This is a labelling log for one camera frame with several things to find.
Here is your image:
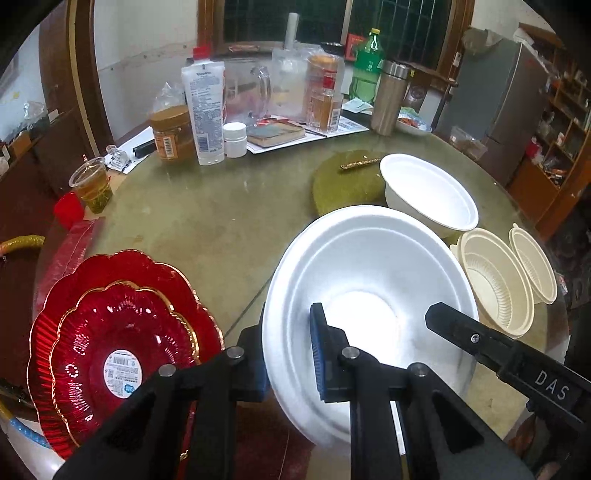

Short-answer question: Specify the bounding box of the small red glass plate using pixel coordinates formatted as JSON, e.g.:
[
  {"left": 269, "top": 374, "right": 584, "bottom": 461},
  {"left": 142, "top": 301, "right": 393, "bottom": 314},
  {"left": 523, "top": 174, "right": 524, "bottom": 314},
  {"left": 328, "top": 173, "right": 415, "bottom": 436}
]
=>
[{"left": 49, "top": 281, "right": 199, "bottom": 446}]

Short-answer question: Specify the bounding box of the large red glass plate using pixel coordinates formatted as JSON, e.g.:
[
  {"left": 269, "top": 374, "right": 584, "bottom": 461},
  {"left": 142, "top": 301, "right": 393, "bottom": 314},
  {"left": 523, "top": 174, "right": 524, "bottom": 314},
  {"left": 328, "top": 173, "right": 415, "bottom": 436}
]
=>
[{"left": 27, "top": 250, "right": 223, "bottom": 459}]

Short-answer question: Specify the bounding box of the large white foam plate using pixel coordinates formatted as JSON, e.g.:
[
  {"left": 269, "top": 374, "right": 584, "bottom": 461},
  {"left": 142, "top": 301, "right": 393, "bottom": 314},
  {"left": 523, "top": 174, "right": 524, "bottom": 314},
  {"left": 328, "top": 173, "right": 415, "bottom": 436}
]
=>
[{"left": 262, "top": 205, "right": 478, "bottom": 453}]

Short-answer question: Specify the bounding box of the white foam bowl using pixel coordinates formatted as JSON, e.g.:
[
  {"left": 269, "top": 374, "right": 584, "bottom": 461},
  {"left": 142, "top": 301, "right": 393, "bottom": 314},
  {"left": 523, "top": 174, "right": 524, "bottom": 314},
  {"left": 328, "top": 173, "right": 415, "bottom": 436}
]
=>
[{"left": 380, "top": 153, "right": 480, "bottom": 239}]

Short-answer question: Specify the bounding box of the large beige plastic bowl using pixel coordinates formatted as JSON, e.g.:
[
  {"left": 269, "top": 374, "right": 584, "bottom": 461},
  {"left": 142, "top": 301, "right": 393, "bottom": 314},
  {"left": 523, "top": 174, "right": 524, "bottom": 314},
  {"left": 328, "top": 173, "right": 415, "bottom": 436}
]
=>
[{"left": 450, "top": 228, "right": 535, "bottom": 339}]

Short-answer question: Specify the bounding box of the small beige plastic bowl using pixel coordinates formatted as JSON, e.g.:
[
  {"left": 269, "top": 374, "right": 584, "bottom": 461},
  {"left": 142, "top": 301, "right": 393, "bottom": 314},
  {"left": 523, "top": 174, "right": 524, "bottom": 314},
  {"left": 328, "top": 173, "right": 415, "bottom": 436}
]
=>
[{"left": 509, "top": 223, "right": 558, "bottom": 305}]

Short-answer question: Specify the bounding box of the red fabric pouch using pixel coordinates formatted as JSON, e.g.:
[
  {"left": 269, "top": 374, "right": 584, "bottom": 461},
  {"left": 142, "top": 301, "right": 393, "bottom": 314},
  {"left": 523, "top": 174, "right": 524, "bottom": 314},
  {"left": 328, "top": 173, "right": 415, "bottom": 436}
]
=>
[{"left": 32, "top": 217, "right": 104, "bottom": 317}]

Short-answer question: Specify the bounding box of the multicolour hula hoop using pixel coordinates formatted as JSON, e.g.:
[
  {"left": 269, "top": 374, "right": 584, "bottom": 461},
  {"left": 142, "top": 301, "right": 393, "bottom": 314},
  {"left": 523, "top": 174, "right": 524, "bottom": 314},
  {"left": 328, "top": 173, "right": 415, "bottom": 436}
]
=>
[{"left": 0, "top": 235, "right": 45, "bottom": 257}]

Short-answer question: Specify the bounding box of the red plastic cup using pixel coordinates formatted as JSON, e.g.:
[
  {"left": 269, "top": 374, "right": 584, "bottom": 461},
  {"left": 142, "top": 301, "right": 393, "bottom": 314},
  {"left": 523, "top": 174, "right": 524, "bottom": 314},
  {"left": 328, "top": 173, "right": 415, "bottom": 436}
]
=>
[{"left": 53, "top": 191, "right": 85, "bottom": 230}]

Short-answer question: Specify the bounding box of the clear plastic container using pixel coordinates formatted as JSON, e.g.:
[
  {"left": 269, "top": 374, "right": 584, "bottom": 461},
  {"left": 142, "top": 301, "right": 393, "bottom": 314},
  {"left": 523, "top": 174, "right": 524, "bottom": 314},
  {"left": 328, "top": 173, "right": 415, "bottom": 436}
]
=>
[{"left": 450, "top": 126, "right": 487, "bottom": 162}]

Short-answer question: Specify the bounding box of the clear cup with tea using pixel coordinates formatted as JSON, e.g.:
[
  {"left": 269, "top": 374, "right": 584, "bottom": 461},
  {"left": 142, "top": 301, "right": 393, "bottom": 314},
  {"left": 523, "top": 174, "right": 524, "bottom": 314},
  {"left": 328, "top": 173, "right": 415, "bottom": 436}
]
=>
[{"left": 68, "top": 157, "right": 113, "bottom": 214}]

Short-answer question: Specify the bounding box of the green round turntable mat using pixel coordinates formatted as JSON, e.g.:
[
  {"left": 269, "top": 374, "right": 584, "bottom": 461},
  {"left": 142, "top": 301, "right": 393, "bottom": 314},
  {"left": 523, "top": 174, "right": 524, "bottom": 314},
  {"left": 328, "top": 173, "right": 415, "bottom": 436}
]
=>
[{"left": 311, "top": 150, "right": 387, "bottom": 216}]

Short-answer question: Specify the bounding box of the gold pen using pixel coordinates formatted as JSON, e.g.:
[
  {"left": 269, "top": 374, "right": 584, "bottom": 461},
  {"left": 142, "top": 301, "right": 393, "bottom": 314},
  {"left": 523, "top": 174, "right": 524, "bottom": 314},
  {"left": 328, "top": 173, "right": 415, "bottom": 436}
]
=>
[{"left": 339, "top": 158, "right": 381, "bottom": 171}]

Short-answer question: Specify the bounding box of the grey refrigerator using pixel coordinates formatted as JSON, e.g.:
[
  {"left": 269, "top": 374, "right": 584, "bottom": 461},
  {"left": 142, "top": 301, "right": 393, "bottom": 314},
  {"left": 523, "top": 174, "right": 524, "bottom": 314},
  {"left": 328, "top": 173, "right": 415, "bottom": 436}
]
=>
[{"left": 436, "top": 28, "right": 549, "bottom": 186}]

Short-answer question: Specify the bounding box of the blue white food dish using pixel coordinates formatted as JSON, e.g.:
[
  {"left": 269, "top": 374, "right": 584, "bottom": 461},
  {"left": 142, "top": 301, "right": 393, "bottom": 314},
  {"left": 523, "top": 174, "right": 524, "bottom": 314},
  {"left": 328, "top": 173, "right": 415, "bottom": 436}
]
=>
[{"left": 396, "top": 107, "right": 432, "bottom": 137}]

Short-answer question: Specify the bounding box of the amber jar with lid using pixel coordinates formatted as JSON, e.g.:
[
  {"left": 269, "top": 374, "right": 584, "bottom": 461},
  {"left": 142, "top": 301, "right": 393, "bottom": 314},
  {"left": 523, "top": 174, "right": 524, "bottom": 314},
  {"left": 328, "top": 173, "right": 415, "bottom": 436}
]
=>
[{"left": 149, "top": 105, "right": 197, "bottom": 163}]

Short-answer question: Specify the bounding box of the small white jar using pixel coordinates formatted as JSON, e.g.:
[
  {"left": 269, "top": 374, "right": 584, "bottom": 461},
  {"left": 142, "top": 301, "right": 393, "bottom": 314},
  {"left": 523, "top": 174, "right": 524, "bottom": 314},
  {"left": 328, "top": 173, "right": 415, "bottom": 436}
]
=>
[{"left": 222, "top": 122, "right": 247, "bottom": 158}]

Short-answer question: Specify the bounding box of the book on table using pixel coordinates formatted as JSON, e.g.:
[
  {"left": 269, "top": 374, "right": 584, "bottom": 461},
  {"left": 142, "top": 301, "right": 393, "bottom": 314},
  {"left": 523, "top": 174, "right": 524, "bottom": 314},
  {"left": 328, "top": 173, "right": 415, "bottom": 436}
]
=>
[{"left": 246, "top": 119, "right": 305, "bottom": 148}]

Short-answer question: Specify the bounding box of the stainless steel thermos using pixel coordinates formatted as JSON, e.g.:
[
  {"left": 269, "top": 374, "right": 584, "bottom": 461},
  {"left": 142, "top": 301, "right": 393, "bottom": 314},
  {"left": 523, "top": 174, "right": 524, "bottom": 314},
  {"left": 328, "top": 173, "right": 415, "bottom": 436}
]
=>
[{"left": 370, "top": 60, "right": 412, "bottom": 136}]

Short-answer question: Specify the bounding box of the green plastic bottle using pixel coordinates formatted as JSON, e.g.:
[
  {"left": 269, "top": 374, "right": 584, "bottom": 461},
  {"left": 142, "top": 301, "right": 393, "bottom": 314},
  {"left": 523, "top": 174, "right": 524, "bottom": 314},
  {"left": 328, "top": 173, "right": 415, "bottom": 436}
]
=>
[{"left": 349, "top": 28, "right": 385, "bottom": 104}]

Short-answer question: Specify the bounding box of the amber liquor bottle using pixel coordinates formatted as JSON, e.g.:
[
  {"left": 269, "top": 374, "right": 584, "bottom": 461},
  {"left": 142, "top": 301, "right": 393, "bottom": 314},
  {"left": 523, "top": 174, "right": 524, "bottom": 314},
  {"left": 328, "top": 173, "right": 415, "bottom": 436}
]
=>
[{"left": 304, "top": 50, "right": 345, "bottom": 133}]

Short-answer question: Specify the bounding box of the white lotion bottle red cap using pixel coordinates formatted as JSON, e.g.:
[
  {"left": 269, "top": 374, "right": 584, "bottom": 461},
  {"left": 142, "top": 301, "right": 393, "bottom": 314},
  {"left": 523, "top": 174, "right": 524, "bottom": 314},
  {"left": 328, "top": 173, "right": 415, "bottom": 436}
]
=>
[{"left": 181, "top": 45, "right": 225, "bottom": 166}]

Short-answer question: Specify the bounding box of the clear glass pitcher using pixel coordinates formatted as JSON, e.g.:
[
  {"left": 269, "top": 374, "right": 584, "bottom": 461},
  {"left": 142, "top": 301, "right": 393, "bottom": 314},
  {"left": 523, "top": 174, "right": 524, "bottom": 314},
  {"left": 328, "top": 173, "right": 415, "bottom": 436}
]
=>
[{"left": 224, "top": 58, "right": 271, "bottom": 126}]

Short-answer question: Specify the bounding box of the window with green grille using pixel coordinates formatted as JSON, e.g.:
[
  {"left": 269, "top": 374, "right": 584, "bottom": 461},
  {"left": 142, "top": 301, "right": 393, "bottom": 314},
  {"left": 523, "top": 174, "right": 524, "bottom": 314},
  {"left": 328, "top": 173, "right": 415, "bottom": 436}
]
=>
[{"left": 197, "top": 0, "right": 475, "bottom": 78}]

